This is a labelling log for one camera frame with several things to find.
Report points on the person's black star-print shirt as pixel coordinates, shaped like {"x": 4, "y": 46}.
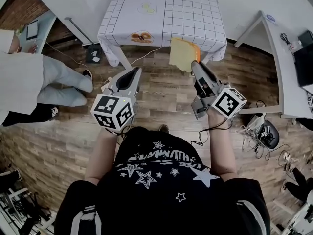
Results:
{"x": 161, "y": 192}

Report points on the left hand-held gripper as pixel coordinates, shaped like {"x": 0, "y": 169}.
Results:
{"x": 111, "y": 111}

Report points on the person's right forearm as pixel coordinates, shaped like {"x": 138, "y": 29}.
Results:
{"x": 221, "y": 146}

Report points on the light blue desk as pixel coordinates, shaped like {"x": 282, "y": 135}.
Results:
{"x": 46, "y": 26}

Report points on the white power strip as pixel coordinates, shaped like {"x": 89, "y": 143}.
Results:
{"x": 286, "y": 157}

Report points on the white checked tablecloth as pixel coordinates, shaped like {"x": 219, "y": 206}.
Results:
{"x": 171, "y": 16}

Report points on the person's dark shoe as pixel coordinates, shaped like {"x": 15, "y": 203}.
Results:
{"x": 163, "y": 128}

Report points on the white metal bar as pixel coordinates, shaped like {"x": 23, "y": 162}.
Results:
{"x": 79, "y": 30}

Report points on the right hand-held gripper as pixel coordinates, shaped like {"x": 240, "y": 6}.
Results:
{"x": 228, "y": 103}

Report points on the white tablet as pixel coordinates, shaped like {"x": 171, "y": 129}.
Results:
{"x": 32, "y": 30}

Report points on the black bag with white print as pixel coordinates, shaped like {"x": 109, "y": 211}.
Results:
{"x": 36, "y": 114}

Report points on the white side desk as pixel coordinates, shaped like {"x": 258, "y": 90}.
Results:
{"x": 276, "y": 57}

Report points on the white table leg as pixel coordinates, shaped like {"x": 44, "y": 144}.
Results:
{"x": 207, "y": 57}
{"x": 124, "y": 57}

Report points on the round blue-white sticker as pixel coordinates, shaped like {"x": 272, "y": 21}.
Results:
{"x": 271, "y": 18}

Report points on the black box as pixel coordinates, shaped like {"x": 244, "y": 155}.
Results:
{"x": 304, "y": 62}

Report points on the person's left forearm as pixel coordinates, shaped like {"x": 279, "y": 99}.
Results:
{"x": 102, "y": 153}

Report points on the black round floor device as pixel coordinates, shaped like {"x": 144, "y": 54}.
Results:
{"x": 271, "y": 133}

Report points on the white equipment frame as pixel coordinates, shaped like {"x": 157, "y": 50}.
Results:
{"x": 298, "y": 219}

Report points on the black floor mat white shapes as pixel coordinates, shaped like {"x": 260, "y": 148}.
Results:
{"x": 93, "y": 54}

